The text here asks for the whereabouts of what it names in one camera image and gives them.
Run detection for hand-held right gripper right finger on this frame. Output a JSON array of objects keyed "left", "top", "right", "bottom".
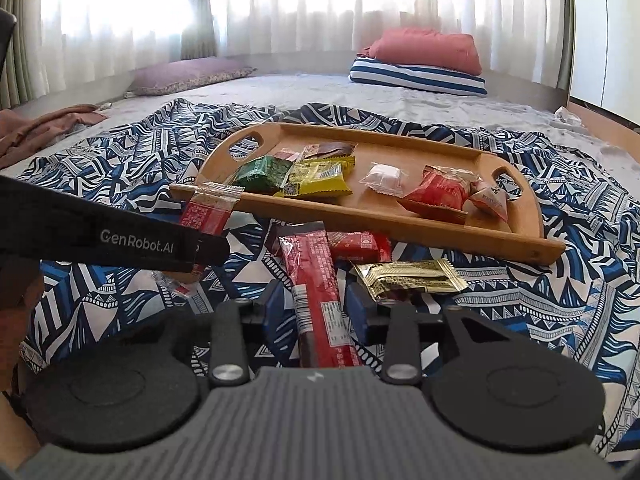
[{"left": 346, "top": 282, "right": 508, "bottom": 387}]

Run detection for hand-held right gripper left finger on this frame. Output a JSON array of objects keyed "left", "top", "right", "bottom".
[{"left": 162, "top": 280, "right": 295, "bottom": 389}]

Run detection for long dark red snack bar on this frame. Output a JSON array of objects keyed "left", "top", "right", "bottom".
[{"left": 275, "top": 222, "right": 365, "bottom": 368}]

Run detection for red snack bar clear ends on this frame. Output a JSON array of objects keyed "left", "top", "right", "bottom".
[{"left": 152, "top": 182, "right": 246, "bottom": 296}]

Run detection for clear white snack packet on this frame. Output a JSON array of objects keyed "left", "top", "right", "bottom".
[{"left": 357, "top": 161, "right": 408, "bottom": 196}]

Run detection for dark red candy packet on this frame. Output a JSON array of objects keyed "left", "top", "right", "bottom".
[{"left": 274, "top": 146, "right": 318, "bottom": 162}]

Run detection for wooden tray with handles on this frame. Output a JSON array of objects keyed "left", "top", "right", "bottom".
[{"left": 170, "top": 121, "right": 567, "bottom": 266}]

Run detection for brown snack packet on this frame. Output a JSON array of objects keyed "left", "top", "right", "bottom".
[{"left": 315, "top": 141, "right": 358, "bottom": 160}]

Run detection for small red white snack packet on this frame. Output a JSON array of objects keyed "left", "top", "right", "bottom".
[{"left": 467, "top": 182, "right": 511, "bottom": 223}]

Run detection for olive gold snack packet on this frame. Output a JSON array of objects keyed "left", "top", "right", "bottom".
[{"left": 352, "top": 259, "right": 468, "bottom": 301}]

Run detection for brown cloth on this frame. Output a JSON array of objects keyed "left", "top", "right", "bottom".
[{"left": 0, "top": 104, "right": 108, "bottom": 170}]

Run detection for yellow green snack packet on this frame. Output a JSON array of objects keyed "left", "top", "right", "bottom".
[{"left": 282, "top": 156, "right": 357, "bottom": 198}]

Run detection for large red snack packet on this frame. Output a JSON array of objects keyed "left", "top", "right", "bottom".
[{"left": 397, "top": 165, "right": 481, "bottom": 225}]

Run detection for purple pillow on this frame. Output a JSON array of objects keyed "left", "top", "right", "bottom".
[{"left": 125, "top": 56, "right": 257, "bottom": 97}]

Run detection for grey green curtain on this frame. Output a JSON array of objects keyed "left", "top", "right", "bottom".
[
  {"left": 180, "top": 0, "right": 219, "bottom": 61},
  {"left": 0, "top": 0, "right": 48, "bottom": 108},
  {"left": 547, "top": 0, "right": 575, "bottom": 96}
]

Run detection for black object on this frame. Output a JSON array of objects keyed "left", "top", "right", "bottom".
[{"left": 0, "top": 7, "right": 18, "bottom": 78}]

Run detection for blue white patterned blanket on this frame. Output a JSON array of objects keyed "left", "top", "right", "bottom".
[{"left": 17, "top": 99, "right": 640, "bottom": 461}]

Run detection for grey bed sheet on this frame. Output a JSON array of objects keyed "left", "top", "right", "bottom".
[{"left": 0, "top": 72, "right": 640, "bottom": 181}]

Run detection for blue white striped pillow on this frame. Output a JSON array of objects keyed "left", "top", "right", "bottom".
[{"left": 348, "top": 57, "right": 488, "bottom": 97}]

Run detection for pink pillow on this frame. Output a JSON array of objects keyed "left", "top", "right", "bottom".
[{"left": 357, "top": 27, "right": 483, "bottom": 76}]

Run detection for sheer white curtain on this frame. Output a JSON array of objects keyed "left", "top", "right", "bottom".
[{"left": 40, "top": 0, "right": 571, "bottom": 61}]

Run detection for white wardrobe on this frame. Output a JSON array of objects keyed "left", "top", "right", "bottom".
[{"left": 570, "top": 0, "right": 640, "bottom": 116}]

